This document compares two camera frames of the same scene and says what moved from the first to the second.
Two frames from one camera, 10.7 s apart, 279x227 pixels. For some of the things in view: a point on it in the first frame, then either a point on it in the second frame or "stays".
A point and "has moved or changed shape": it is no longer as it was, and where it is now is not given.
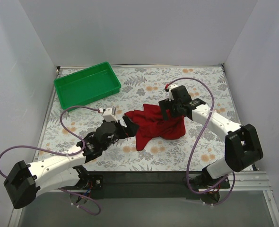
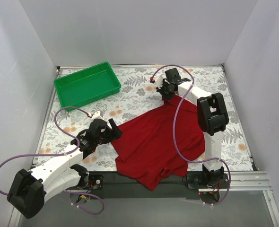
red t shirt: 152,125 has moved or changed shape
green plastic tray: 84,86 stays
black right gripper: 169,107 to 166,91
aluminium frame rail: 241,181 stays
